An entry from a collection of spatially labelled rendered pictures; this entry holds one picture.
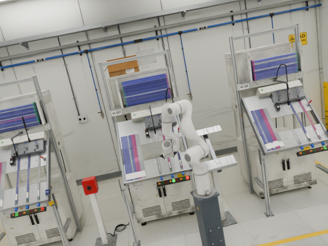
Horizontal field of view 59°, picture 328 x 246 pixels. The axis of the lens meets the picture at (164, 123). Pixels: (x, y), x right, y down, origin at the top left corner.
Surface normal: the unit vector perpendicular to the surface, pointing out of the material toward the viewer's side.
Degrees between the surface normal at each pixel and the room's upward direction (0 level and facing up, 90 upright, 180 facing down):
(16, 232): 90
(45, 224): 90
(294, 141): 45
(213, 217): 90
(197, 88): 90
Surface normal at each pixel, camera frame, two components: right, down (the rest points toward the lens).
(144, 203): 0.08, 0.22
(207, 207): 0.32, 0.17
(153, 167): -0.07, -0.48
